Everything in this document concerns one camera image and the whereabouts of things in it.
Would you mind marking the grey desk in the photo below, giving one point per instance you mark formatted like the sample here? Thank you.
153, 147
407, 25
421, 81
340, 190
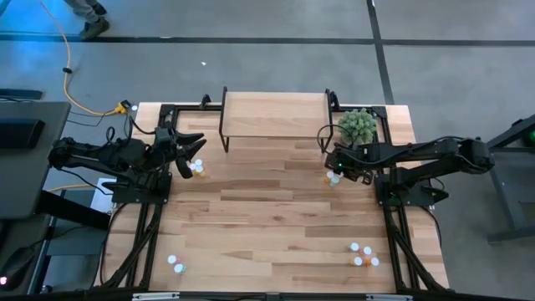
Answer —
37, 175

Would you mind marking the silver metal bracket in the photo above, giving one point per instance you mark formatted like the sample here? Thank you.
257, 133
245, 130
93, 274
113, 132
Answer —
388, 297
155, 296

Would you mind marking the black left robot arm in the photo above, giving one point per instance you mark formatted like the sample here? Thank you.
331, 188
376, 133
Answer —
104, 152

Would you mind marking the black flat bar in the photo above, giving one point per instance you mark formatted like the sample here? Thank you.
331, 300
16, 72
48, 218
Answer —
21, 94

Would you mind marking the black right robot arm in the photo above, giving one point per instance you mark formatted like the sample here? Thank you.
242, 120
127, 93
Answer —
439, 152

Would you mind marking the wooden shelf black metal frame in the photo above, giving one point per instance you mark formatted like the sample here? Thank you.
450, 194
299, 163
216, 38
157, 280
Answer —
271, 113

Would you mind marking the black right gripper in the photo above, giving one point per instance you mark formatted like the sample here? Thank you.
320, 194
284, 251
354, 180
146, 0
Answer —
363, 159

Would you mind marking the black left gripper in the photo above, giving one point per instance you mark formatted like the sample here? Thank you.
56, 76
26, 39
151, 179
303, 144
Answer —
184, 167

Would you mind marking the black clamp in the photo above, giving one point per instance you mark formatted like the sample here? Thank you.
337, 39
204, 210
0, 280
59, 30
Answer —
334, 98
205, 100

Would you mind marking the person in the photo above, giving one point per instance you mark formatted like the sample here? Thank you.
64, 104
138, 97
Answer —
94, 28

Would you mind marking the black desk leg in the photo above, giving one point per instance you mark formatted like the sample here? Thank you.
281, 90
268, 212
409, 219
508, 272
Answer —
71, 209

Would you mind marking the green medicine bottle white cap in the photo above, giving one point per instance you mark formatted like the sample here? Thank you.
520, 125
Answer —
334, 180
354, 246
179, 268

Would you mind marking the yellow medicine bottle white cap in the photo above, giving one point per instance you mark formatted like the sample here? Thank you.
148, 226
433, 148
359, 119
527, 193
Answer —
193, 166
330, 174
357, 261

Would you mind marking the black computer mouse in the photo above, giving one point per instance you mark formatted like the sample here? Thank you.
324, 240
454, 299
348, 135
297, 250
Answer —
18, 265

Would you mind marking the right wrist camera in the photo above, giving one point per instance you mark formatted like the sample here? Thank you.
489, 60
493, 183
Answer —
336, 159

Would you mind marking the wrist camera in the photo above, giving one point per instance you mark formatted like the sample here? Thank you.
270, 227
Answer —
336, 159
164, 136

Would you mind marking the black metal table frame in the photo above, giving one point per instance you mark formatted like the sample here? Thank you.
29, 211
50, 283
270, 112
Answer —
192, 108

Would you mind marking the artificial green potted plant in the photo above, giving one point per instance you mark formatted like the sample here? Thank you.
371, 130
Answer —
357, 126

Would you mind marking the black metal stand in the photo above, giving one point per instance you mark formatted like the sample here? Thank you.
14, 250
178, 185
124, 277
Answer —
503, 196

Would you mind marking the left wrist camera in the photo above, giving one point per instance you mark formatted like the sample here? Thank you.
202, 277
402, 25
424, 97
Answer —
164, 136

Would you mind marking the pink medicine bottle white cap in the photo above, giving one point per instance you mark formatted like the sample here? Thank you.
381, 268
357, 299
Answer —
171, 259
367, 250

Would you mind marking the black rectangular device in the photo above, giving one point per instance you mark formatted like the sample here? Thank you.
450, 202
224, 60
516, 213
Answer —
21, 134

